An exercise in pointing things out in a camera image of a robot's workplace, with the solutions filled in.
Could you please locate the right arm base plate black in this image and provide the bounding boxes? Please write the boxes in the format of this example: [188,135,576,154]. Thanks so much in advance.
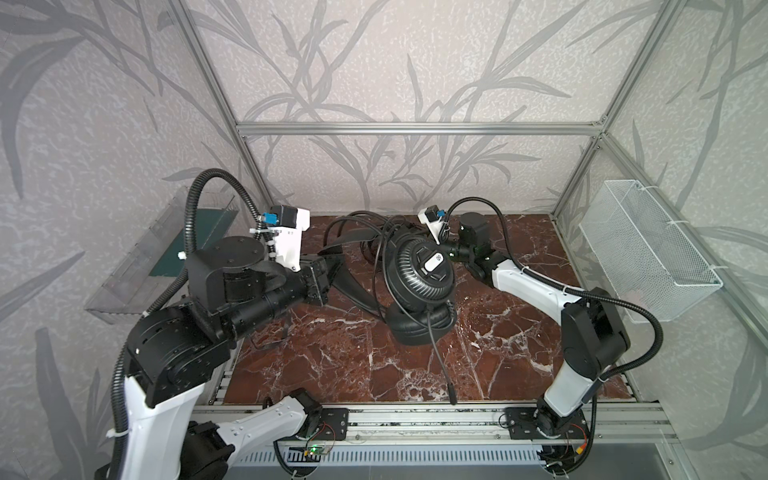
[500,406,589,440]

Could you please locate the white wire mesh basket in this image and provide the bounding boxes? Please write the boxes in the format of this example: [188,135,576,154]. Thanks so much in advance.
[579,180,723,322]

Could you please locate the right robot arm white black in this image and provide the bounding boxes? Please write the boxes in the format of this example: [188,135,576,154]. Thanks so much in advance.
[419,197,664,438]

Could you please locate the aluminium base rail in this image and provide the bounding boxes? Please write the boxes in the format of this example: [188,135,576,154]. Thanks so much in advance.
[324,401,679,446]

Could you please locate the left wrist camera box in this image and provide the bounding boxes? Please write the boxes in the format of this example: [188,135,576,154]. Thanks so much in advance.
[249,205,310,272]

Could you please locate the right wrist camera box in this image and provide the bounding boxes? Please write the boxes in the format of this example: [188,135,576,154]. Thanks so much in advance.
[417,205,448,244]

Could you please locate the clear plastic wall bin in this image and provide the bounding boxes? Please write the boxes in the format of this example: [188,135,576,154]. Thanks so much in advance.
[85,187,242,325]

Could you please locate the black headphones with cable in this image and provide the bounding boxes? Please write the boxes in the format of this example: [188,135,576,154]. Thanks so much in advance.
[317,209,466,406]

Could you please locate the aluminium frame crossbar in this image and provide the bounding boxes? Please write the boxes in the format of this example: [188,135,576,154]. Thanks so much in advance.
[236,122,603,136]

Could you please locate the green mat in bin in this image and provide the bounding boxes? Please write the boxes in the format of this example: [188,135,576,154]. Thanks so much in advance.
[149,208,239,278]

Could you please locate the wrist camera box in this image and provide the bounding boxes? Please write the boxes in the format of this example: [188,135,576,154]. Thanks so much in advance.
[417,205,448,244]
[249,205,310,272]

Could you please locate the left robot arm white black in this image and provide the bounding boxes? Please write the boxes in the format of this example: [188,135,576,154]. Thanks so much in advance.
[95,168,332,479]

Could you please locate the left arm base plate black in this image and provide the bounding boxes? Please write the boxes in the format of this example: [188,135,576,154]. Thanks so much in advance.
[296,408,350,442]

